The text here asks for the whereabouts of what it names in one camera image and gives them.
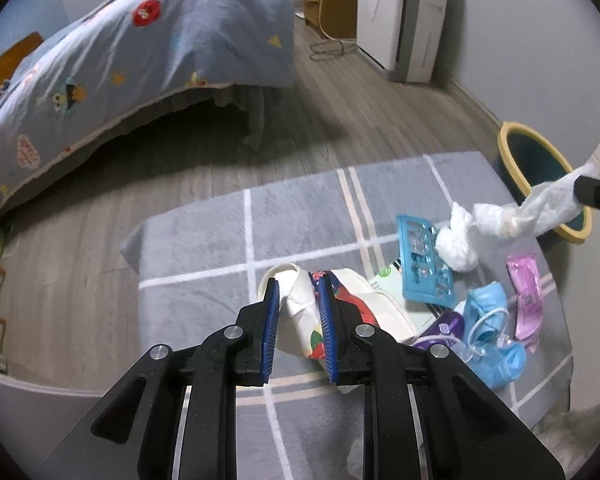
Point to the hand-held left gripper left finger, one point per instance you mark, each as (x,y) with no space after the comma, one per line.
(270,325)

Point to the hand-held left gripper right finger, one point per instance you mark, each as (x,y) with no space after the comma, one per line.
(326,325)

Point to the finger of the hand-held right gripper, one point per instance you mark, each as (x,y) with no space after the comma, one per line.
(597,194)

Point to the white printed wrapper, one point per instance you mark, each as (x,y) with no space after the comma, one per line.
(300,310)

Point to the twisted white paper towel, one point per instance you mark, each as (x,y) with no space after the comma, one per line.
(530,207)

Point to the teal bin with yellow rim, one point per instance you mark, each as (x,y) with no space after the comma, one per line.
(530,160)

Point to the white medicine box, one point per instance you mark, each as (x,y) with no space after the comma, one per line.
(387,280)

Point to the blue face mask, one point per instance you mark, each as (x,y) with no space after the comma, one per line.
(502,362)
(485,305)

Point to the grey plaid rug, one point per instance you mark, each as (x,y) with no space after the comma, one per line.
(205,240)

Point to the blue blister tray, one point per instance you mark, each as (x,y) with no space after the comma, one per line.
(422,260)

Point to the purple packet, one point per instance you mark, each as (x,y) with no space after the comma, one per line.
(442,332)

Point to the pink packet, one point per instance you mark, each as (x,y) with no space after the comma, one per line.
(526,300)

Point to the crumpled white tissue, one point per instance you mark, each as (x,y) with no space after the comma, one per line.
(457,245)

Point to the grey bed base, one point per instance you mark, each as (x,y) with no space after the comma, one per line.
(252,115)

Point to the white fluffy cloth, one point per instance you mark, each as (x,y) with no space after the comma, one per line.
(575,440)

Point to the white air purifier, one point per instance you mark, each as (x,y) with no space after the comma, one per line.
(380,15)

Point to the bed with blue patterned quilt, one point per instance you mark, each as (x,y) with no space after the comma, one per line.
(130,75)

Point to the wooden cabinet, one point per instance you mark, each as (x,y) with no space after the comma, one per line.
(337,0)

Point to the orange wooden board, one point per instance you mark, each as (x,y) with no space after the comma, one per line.
(5,67)

